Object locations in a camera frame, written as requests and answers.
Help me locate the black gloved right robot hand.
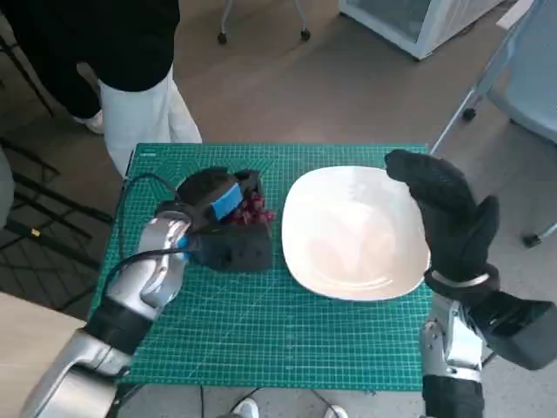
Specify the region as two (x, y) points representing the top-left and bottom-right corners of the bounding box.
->
(384, 148), (501, 285)

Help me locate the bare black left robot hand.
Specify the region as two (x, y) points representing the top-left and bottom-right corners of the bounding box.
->
(176, 167), (265, 228)

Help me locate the red toy grape bunch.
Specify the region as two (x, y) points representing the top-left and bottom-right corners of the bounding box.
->
(232, 193), (277, 227)

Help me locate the white square plate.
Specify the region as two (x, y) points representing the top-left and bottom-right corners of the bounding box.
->
(281, 165), (432, 301)

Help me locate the light blue mesh chair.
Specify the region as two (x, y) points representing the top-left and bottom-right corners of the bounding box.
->
(428, 0), (557, 248)

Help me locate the black metal rack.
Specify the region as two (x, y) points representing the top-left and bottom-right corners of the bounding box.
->
(0, 25), (115, 313)

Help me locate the green cutting mat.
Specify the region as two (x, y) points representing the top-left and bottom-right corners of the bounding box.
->
(86, 142), (434, 388)

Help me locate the white glass-sided cabinet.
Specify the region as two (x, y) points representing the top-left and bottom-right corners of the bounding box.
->
(338, 0), (534, 61)

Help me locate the person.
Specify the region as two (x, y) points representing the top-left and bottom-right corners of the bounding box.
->
(0, 0), (204, 178)

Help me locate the white chair with casters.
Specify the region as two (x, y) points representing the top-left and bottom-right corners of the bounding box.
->
(217, 0), (312, 44)

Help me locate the light wooden table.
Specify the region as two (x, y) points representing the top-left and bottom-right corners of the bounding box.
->
(0, 290), (89, 418)

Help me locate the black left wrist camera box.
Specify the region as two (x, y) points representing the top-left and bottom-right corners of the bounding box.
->
(189, 223), (273, 273)

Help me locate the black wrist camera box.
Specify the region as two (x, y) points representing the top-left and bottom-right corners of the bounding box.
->
(469, 290), (557, 372)
(189, 223), (273, 273)

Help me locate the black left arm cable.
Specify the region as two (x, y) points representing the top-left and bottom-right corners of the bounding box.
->
(104, 172), (193, 298)

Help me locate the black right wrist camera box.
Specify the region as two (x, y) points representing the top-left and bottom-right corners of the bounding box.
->
(469, 290), (557, 372)

